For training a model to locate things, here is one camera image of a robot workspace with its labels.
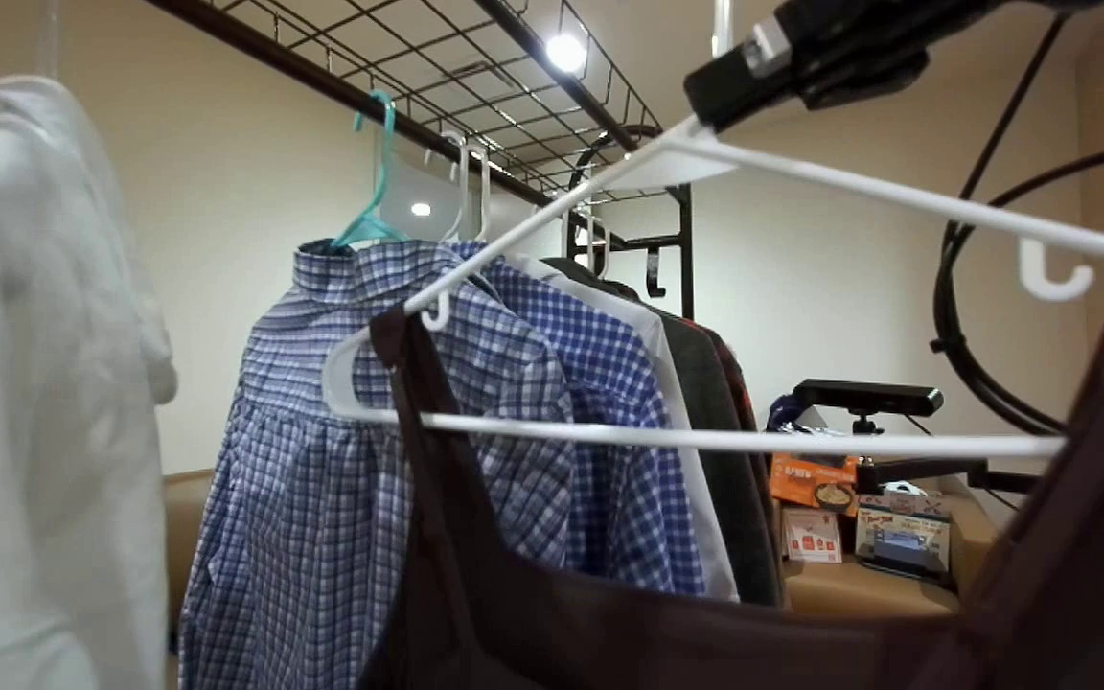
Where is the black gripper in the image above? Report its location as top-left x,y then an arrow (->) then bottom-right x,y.
681,0 -> 1006,136

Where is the white plastic dress hanger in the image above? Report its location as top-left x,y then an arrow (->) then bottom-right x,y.
318,0 -> 1104,467

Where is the brown strap dress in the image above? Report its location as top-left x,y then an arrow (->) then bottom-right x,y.
357,236 -> 1104,690

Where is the bright round ceiling light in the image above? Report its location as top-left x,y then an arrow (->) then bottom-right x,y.
538,26 -> 594,80

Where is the blue black bag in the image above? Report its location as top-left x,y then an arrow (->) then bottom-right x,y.
763,390 -> 826,439

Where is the teal plastic hanger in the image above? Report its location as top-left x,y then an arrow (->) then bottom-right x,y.
331,87 -> 433,255

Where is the white short-sleeve shirt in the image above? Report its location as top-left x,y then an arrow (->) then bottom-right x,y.
518,255 -> 743,608

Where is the orange cardboard box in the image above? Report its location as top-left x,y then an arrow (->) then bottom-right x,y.
766,454 -> 859,510

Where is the black metal clothes rack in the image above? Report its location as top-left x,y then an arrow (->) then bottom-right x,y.
146,0 -> 697,323

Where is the dark grey jacket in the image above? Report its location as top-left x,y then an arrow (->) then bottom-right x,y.
545,255 -> 789,610

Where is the white red small box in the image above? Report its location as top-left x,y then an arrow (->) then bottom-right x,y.
782,508 -> 846,568

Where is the clear plastic package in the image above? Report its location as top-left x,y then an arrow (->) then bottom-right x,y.
855,491 -> 953,574

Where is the blue checked shirt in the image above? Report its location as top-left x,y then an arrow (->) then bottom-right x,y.
175,236 -> 718,690

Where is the clear plastic hanger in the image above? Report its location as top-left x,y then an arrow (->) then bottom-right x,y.
35,0 -> 70,79

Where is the tan couch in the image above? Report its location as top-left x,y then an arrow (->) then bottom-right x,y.
162,464 -> 217,645

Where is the white long-sleeve shirt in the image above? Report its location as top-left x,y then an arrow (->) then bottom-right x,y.
0,73 -> 185,690

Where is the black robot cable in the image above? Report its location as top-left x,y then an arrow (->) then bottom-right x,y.
932,13 -> 1104,443

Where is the black stereo camera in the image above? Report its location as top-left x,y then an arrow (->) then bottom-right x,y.
789,378 -> 946,439

